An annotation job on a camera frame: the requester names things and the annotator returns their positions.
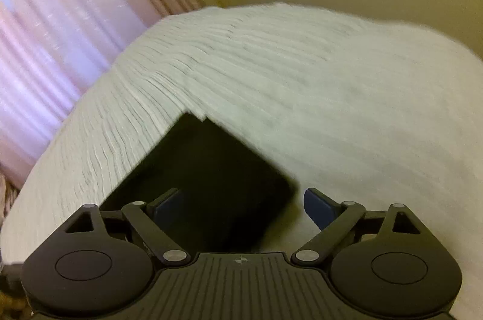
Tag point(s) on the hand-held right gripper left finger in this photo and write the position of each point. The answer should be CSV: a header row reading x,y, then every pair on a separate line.
x,y
168,207

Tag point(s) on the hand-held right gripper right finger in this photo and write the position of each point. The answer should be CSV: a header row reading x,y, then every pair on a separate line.
x,y
320,208

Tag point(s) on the black garment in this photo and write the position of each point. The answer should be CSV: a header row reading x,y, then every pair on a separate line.
x,y
219,184

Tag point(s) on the pink curtain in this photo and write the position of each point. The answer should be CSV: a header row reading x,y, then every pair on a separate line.
x,y
45,22

